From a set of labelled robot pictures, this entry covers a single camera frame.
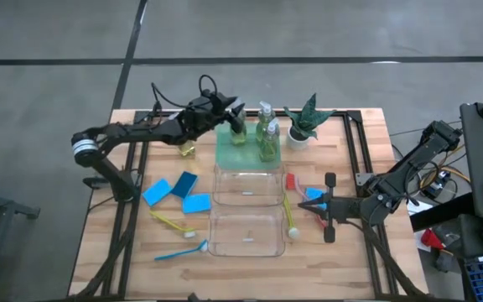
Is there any blue dish brush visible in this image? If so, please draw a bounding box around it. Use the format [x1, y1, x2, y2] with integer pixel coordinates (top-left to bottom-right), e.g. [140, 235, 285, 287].
[153, 238, 209, 262]

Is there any blue scrub sponge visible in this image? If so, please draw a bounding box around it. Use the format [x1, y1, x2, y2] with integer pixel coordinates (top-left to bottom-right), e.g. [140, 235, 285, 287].
[169, 170, 200, 200]
[141, 178, 174, 207]
[181, 192, 212, 215]
[304, 187, 329, 211]

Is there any green dish soap bottle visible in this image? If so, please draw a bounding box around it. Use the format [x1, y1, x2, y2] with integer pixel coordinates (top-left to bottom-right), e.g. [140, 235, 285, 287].
[228, 97, 250, 147]
[178, 140, 197, 159]
[255, 100, 276, 143]
[258, 117, 282, 164]

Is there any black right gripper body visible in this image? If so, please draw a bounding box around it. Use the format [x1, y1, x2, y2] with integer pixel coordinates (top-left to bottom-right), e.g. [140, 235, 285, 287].
[323, 171, 372, 244]

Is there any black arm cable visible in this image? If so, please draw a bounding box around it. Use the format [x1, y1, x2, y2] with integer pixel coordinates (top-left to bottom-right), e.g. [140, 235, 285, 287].
[150, 74, 220, 111]

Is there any yellow-green dish brush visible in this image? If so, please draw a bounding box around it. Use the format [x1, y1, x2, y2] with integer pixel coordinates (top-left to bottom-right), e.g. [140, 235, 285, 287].
[283, 193, 301, 241]
[148, 209, 196, 239]

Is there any black beam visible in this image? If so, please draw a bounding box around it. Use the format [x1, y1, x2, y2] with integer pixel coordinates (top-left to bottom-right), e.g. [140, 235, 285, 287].
[408, 191, 475, 232]

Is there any white paper sheet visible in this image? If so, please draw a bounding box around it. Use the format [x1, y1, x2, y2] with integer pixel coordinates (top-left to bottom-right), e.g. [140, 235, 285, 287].
[407, 200, 434, 253]

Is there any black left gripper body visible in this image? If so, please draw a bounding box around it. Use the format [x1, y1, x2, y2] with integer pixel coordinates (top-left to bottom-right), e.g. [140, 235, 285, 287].
[186, 94, 236, 129]

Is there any translucent green mat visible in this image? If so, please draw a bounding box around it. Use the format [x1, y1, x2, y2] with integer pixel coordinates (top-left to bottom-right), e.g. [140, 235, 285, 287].
[215, 121, 283, 171]

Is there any black bracket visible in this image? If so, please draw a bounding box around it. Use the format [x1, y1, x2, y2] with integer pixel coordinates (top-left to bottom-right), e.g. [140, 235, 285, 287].
[82, 177, 115, 189]

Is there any red funnel-shaped object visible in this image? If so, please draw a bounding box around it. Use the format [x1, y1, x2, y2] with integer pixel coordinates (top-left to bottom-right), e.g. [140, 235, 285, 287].
[420, 228, 447, 253]

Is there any small black blue device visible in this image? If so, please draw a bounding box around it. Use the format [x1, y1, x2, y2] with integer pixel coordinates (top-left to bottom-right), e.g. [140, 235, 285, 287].
[424, 169, 453, 199]

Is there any clear plastic bin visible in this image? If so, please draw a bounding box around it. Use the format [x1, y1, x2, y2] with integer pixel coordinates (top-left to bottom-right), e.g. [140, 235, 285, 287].
[212, 163, 287, 207]
[207, 204, 288, 258]

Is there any black equipment base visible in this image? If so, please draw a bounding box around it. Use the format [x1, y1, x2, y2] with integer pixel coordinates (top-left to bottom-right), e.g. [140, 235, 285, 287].
[432, 213, 483, 273]

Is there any black aluminium table frame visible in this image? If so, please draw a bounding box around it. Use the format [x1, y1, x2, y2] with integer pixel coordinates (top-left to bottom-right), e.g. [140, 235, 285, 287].
[68, 108, 425, 302]

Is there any red dish brush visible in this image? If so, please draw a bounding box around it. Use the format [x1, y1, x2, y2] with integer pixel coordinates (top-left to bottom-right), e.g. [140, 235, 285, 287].
[285, 172, 329, 230]

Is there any yellow cable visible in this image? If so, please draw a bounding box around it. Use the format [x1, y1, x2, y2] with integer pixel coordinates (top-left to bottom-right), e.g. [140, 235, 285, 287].
[419, 144, 473, 198]

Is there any snake plant in white pot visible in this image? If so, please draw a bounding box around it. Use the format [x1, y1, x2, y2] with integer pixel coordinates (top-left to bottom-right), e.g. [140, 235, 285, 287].
[283, 92, 337, 151]

